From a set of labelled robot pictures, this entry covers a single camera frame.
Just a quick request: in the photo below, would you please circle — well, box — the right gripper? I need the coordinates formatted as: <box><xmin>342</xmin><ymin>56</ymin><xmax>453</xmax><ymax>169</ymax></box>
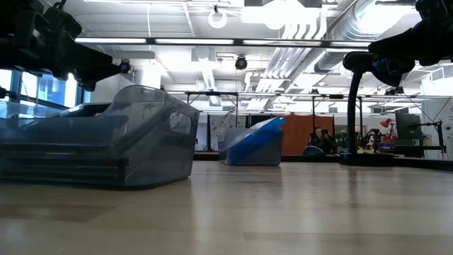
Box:
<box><xmin>367</xmin><ymin>0</ymin><xmax>453</xmax><ymax>67</ymax></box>

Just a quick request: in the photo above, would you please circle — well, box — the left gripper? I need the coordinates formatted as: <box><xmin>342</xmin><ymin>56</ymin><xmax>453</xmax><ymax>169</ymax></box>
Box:
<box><xmin>0</xmin><ymin>0</ymin><xmax>123</xmax><ymax>92</ymax></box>

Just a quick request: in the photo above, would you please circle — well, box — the grey translucent plastic bin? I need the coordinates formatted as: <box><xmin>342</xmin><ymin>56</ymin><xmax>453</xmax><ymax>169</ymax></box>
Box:
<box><xmin>0</xmin><ymin>84</ymin><xmax>200</xmax><ymax>189</ymax></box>
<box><xmin>218</xmin><ymin>125</ymin><xmax>284</xmax><ymax>167</ymax></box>

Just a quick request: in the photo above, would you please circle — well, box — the large window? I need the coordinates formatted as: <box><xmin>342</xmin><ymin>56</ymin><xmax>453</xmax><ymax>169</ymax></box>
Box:
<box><xmin>0</xmin><ymin>69</ymin><xmax>86</xmax><ymax>111</ymax></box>

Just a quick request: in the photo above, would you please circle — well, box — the black desk lamp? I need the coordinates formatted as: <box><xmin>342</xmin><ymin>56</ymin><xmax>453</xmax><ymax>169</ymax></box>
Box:
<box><xmin>338</xmin><ymin>51</ymin><xmax>417</xmax><ymax>167</ymax></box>

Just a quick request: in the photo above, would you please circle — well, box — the black computer monitor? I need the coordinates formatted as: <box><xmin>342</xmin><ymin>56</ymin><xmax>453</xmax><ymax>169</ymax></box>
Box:
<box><xmin>395</xmin><ymin>111</ymin><xmax>425</xmax><ymax>159</ymax></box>

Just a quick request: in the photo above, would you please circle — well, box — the long ceiling light strip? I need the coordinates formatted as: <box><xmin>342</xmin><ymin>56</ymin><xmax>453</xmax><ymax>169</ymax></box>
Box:
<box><xmin>74</xmin><ymin>36</ymin><xmax>372</xmax><ymax>50</ymax></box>

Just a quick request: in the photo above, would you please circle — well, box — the person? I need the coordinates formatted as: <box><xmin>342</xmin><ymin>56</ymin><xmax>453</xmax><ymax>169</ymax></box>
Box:
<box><xmin>310</xmin><ymin>127</ymin><xmax>338</xmax><ymax>156</ymax></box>

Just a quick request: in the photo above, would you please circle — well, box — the orange partition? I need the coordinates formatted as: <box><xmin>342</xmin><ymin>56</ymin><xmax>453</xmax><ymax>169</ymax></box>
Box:
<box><xmin>281</xmin><ymin>114</ymin><xmax>336</xmax><ymax>156</ymax></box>

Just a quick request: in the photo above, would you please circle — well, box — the blue-grey chair back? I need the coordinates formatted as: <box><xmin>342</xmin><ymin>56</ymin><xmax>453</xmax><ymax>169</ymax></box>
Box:
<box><xmin>303</xmin><ymin>144</ymin><xmax>325</xmax><ymax>157</ymax></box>

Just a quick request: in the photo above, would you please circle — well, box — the silver ventilation duct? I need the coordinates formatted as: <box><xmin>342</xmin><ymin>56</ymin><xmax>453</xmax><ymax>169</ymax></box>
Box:
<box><xmin>314</xmin><ymin>0</ymin><xmax>377</xmax><ymax>74</ymax></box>

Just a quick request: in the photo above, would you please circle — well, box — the black aluminium table frame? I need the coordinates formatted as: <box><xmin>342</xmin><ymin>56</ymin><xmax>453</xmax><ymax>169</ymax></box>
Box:
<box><xmin>193</xmin><ymin>151</ymin><xmax>453</xmax><ymax>171</ymax></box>

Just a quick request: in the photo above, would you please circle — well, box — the black metal workstation frame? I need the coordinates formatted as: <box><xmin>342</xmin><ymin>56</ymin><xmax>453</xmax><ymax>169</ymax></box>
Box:
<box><xmin>185</xmin><ymin>91</ymin><xmax>240</xmax><ymax>118</ymax></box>

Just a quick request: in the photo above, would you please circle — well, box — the white ring ceiling lamp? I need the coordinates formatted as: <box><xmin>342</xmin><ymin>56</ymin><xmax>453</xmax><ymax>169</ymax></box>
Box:
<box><xmin>207</xmin><ymin>4</ymin><xmax>229</xmax><ymax>30</ymax></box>

